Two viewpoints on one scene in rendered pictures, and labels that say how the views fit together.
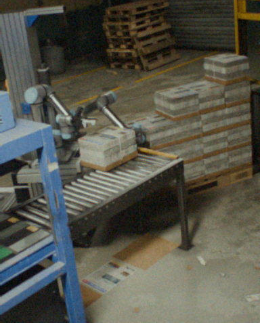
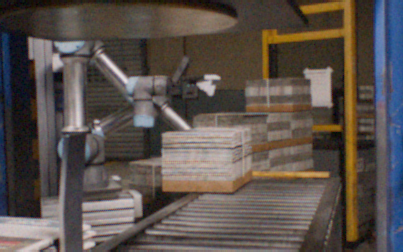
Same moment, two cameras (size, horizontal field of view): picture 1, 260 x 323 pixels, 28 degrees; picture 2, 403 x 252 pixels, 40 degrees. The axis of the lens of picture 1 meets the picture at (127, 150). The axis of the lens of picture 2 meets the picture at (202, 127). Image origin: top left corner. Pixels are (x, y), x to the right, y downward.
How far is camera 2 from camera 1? 263 cm
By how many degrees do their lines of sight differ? 33
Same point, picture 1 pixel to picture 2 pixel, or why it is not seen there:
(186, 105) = (255, 130)
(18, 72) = not seen: hidden behind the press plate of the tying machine
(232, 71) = (297, 93)
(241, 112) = (305, 155)
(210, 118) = (278, 158)
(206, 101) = (274, 130)
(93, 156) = (199, 165)
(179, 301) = not seen: outside the picture
